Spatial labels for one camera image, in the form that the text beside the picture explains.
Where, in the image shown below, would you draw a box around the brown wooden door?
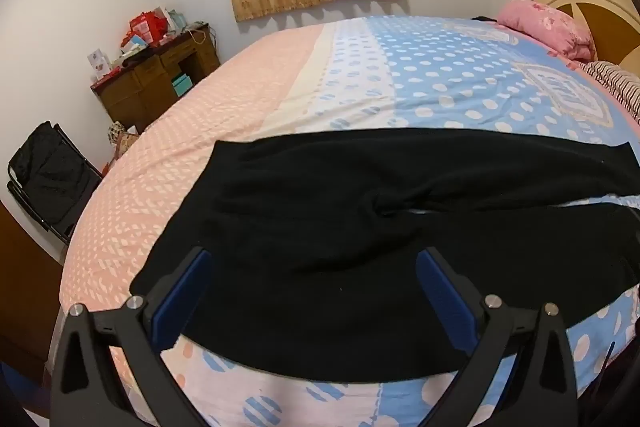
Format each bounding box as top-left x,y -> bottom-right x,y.
0,202 -> 66,388

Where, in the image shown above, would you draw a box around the cream and wood headboard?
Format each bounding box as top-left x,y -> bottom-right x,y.
531,0 -> 640,72

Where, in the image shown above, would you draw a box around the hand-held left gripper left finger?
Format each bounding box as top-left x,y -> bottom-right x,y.
50,247 -> 213,427

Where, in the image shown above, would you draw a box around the black pants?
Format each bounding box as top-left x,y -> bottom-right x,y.
129,127 -> 640,384

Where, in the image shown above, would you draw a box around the pink pillow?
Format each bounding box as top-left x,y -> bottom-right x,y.
496,0 -> 597,62

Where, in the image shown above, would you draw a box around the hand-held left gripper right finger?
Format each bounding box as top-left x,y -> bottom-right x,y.
416,247 -> 581,427

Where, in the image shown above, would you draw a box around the black folding chair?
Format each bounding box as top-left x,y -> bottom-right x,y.
7,121 -> 105,248

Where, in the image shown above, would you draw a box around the patterned gift bag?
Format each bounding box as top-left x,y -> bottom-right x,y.
106,121 -> 141,162

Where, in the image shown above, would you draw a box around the white printed card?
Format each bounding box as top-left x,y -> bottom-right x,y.
87,49 -> 111,80

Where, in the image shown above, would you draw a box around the bed with patterned sheet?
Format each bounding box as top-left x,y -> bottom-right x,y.
59,13 -> 640,427

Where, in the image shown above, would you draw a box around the striped pillow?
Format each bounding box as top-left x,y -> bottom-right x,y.
580,61 -> 640,128

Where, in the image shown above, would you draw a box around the brown wooden desk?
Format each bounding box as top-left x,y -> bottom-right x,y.
90,27 -> 222,134

